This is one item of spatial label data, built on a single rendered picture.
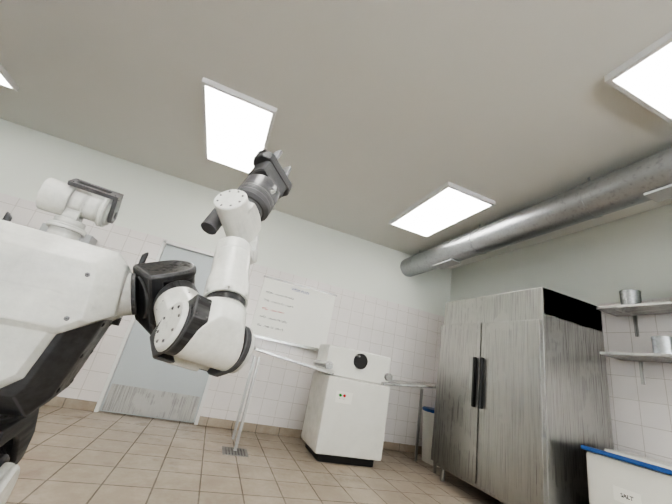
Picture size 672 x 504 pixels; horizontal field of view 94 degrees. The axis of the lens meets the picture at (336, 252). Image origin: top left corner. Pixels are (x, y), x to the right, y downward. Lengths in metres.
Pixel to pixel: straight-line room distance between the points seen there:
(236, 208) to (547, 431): 3.19
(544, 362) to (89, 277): 3.31
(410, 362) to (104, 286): 4.96
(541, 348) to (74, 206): 3.35
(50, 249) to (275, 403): 4.11
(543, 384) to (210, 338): 3.17
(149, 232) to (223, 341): 4.31
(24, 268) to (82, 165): 4.61
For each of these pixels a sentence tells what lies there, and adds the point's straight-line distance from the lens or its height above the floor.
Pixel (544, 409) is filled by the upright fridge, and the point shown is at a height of 0.97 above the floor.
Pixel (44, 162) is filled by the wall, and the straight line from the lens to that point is 5.43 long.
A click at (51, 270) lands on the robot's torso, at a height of 1.05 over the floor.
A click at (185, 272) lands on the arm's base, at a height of 1.11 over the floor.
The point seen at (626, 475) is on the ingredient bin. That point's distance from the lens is 3.41.
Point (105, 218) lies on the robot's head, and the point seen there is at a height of 1.18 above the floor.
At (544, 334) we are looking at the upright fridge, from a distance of 3.51.
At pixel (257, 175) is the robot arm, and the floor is 1.35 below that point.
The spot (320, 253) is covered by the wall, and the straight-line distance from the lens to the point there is 4.89.
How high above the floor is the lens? 0.99
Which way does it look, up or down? 19 degrees up
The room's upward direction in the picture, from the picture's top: 12 degrees clockwise
